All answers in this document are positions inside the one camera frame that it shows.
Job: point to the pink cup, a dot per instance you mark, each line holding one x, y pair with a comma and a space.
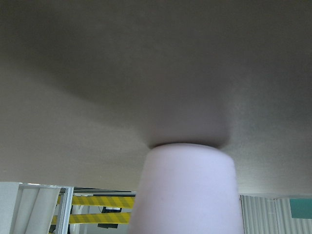
187, 189

